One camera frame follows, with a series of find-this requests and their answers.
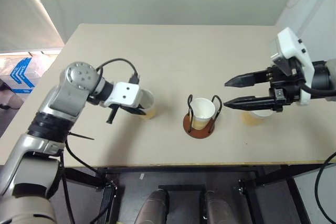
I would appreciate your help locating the black zip tie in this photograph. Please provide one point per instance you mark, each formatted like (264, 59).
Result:
(81, 136)

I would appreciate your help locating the black metal table frame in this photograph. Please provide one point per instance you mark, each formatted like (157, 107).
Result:
(183, 172)

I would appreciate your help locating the blue and white box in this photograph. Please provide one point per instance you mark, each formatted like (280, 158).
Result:
(19, 73)

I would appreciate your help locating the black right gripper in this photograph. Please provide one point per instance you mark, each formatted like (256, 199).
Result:
(284, 87)

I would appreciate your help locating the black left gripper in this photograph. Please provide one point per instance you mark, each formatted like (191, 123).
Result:
(115, 107)

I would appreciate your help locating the white window blind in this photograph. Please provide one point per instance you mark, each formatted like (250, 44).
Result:
(21, 11)

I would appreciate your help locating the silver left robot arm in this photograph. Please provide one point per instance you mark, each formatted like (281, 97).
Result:
(71, 95)

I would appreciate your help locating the white paper cup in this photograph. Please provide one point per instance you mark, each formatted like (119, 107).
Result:
(252, 119)
(202, 108)
(148, 100)

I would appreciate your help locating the dark rounded shape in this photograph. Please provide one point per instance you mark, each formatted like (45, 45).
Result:
(153, 208)
(219, 208)

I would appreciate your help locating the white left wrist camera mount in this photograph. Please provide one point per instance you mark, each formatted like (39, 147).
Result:
(126, 93)

